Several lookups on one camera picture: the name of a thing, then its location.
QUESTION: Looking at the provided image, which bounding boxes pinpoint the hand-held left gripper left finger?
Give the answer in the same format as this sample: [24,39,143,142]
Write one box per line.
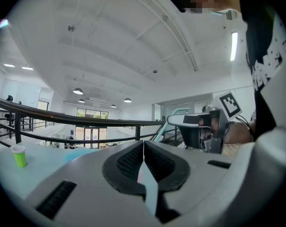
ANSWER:
[24,140,162,227]

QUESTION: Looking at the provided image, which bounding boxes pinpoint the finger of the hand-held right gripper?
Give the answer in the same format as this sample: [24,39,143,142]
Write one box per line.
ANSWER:
[167,113,211,150]

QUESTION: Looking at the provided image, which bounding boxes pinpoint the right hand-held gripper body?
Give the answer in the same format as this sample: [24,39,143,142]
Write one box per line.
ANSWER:
[197,91,243,155]

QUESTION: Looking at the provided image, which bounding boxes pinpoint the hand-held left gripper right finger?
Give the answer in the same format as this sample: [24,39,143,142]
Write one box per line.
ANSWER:
[143,140,264,227]

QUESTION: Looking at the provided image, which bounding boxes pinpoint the person's right forearm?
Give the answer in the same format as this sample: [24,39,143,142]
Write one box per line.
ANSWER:
[224,121,256,144]

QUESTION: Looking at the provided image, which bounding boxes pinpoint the green paper cup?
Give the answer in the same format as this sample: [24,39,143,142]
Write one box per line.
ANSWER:
[11,145,27,168]

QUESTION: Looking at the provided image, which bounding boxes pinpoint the person's right hand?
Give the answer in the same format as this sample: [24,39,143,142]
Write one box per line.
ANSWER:
[197,116,217,140]

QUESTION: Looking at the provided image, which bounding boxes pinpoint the glass entrance door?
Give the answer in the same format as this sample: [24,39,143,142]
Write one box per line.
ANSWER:
[74,126,108,149]

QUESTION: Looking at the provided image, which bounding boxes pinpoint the long ceiling tube light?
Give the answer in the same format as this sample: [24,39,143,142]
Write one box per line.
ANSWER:
[230,31,239,62]

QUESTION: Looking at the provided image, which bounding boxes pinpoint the black and white shirt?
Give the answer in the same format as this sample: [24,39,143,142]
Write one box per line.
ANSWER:
[237,0,286,141]

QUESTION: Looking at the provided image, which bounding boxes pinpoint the black metal railing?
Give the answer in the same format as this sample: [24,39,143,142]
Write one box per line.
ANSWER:
[0,96,181,155]

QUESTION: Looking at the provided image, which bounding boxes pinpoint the window with green view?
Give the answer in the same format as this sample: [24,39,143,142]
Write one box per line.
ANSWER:
[76,107,109,120]

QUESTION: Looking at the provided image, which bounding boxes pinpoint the ceiling air vent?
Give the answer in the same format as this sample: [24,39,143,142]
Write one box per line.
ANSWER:
[224,9,238,21]

